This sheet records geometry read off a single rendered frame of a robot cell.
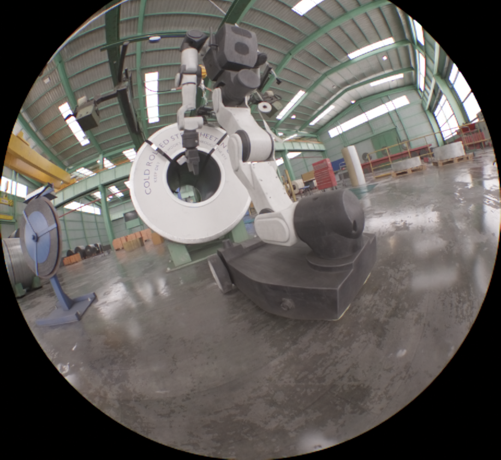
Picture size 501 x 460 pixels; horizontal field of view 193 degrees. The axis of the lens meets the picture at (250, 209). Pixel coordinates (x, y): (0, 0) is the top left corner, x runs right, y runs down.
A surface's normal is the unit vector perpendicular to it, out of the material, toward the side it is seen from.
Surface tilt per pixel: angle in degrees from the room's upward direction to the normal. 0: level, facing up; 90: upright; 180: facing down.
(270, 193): 74
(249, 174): 104
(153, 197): 90
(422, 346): 0
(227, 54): 124
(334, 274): 0
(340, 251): 90
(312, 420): 0
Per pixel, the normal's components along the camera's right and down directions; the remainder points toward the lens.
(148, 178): 0.45, -0.11
